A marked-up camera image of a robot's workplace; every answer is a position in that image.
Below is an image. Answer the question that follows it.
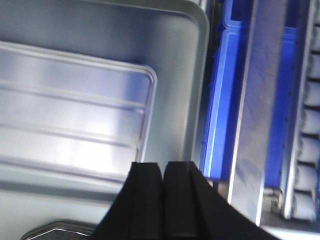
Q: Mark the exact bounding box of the blue bin beside tray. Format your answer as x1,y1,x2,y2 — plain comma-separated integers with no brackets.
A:
200,0,299,188

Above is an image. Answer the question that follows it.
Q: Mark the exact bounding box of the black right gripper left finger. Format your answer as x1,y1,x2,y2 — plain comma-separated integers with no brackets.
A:
89,162,163,240

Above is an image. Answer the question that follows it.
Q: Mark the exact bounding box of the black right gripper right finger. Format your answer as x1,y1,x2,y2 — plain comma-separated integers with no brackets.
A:
163,161,276,240

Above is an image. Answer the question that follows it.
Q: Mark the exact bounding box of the right shelf roller track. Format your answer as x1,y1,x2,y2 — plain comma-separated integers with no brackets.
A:
281,0,320,222

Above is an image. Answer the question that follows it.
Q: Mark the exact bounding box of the right steel divider rail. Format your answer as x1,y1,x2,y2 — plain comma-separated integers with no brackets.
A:
227,0,288,226

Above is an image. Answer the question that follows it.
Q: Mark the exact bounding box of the large silver tray underneath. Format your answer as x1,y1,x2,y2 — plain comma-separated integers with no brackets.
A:
0,0,209,240

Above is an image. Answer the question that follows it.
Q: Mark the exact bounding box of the silver metal tray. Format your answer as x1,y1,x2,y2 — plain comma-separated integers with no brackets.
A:
0,41,158,182

